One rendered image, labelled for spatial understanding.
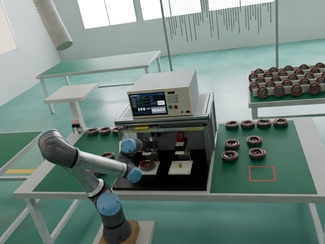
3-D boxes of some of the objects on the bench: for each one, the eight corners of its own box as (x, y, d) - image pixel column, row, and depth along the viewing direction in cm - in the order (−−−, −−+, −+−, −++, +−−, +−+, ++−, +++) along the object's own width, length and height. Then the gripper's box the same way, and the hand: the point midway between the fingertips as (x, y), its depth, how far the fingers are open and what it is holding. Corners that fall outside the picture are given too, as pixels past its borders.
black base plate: (206, 190, 196) (206, 188, 195) (112, 190, 213) (111, 187, 212) (212, 151, 237) (212, 148, 236) (133, 153, 254) (132, 150, 253)
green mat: (109, 192, 212) (108, 191, 212) (31, 191, 228) (31, 191, 228) (145, 127, 294) (145, 127, 294) (86, 130, 310) (86, 130, 310)
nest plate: (189, 174, 211) (189, 173, 211) (168, 174, 215) (168, 173, 215) (192, 161, 224) (192, 160, 224) (172, 162, 228) (172, 160, 228)
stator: (252, 161, 216) (252, 157, 214) (246, 153, 226) (246, 149, 224) (268, 158, 216) (268, 153, 215) (261, 150, 226) (261, 145, 225)
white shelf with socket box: (96, 144, 278) (81, 97, 259) (59, 146, 288) (43, 100, 269) (110, 126, 308) (98, 82, 289) (76, 128, 318) (63, 85, 299)
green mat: (317, 193, 178) (317, 193, 178) (209, 192, 194) (209, 192, 194) (293, 120, 260) (293, 119, 259) (218, 123, 276) (218, 123, 276)
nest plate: (155, 174, 218) (155, 173, 217) (135, 175, 222) (135, 173, 221) (160, 162, 231) (160, 160, 230) (140, 162, 235) (140, 161, 234)
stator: (232, 152, 230) (232, 148, 228) (241, 160, 220) (241, 155, 219) (219, 157, 227) (218, 153, 226) (227, 164, 218) (226, 160, 216)
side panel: (215, 150, 238) (211, 111, 224) (211, 150, 238) (206, 112, 225) (217, 132, 262) (214, 97, 248) (214, 132, 263) (210, 97, 249)
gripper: (128, 137, 181) (140, 138, 201) (128, 153, 180) (140, 152, 201) (142, 137, 179) (153, 137, 199) (142, 153, 178) (154, 152, 198)
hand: (151, 144), depth 198 cm, fingers closed
